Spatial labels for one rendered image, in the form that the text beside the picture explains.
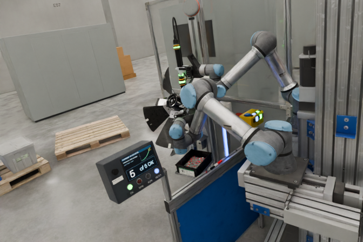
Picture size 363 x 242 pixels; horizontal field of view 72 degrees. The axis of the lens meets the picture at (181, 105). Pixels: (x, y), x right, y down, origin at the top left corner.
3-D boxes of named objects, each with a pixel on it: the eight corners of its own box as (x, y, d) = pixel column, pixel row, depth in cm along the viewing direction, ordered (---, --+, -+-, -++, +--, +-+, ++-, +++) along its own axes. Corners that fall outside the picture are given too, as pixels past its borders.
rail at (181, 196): (255, 145, 195) (254, 135, 192) (260, 146, 192) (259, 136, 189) (166, 211, 141) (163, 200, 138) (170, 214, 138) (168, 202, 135)
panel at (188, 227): (259, 216, 212) (254, 147, 191) (260, 216, 211) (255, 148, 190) (189, 289, 163) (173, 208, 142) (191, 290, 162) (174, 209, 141)
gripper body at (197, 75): (185, 78, 173) (199, 79, 165) (183, 66, 170) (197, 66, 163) (191, 75, 178) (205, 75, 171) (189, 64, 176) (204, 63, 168)
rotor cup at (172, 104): (177, 99, 205) (166, 93, 196) (190, 96, 195) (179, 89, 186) (174, 115, 199) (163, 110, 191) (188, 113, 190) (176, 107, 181)
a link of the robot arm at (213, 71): (219, 78, 155) (217, 65, 153) (204, 78, 162) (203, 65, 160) (225, 75, 161) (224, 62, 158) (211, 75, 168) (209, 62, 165)
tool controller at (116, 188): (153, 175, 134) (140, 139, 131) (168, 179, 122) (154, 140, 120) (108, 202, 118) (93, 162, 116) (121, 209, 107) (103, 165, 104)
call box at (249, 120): (252, 121, 192) (251, 108, 189) (264, 123, 185) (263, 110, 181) (240, 128, 183) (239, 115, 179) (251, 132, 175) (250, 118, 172)
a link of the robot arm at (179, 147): (194, 148, 155) (191, 132, 151) (181, 156, 148) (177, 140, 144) (185, 146, 160) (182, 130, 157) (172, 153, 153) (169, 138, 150)
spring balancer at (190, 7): (184, 17, 237) (182, 18, 231) (182, -1, 232) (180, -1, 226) (201, 14, 233) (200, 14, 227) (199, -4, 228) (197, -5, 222)
